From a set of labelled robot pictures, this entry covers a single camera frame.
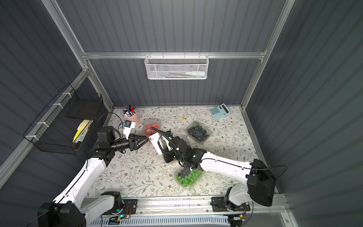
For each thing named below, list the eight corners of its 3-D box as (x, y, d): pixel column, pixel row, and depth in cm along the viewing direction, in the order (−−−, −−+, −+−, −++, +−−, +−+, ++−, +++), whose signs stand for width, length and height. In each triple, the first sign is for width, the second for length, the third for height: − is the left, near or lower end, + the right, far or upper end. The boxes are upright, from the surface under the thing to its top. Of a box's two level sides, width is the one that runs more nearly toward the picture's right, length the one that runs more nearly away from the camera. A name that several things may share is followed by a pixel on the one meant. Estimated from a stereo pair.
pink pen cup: (128, 126, 110) (121, 114, 99) (131, 117, 116) (125, 104, 105) (138, 126, 110) (133, 114, 99) (141, 117, 116) (136, 104, 105)
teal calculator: (214, 120, 114) (215, 117, 111) (208, 110, 121) (208, 107, 118) (231, 115, 117) (232, 112, 114) (223, 105, 124) (224, 102, 122)
